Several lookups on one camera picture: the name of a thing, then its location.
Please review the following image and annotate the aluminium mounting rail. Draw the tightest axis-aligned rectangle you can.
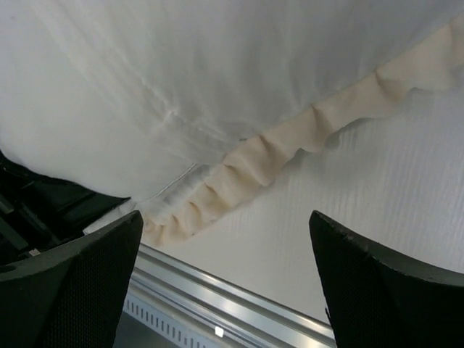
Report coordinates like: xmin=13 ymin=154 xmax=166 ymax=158
xmin=128 ymin=245 xmax=336 ymax=347

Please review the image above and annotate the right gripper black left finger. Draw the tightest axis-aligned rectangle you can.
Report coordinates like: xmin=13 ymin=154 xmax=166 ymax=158
xmin=1 ymin=211 xmax=144 ymax=347

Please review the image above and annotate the slotted grey cable duct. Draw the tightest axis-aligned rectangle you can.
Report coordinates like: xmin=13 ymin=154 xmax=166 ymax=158
xmin=115 ymin=288 xmax=237 ymax=347

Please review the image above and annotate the grey cream-ruffled pillowcase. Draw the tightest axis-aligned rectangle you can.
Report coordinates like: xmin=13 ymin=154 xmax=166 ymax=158
xmin=1 ymin=1 xmax=463 ymax=247

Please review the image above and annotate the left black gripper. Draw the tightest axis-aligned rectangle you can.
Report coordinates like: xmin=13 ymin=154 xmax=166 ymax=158
xmin=1 ymin=155 xmax=127 ymax=257

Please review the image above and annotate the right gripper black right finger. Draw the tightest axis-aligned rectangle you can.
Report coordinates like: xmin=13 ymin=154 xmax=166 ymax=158
xmin=309 ymin=211 xmax=463 ymax=347

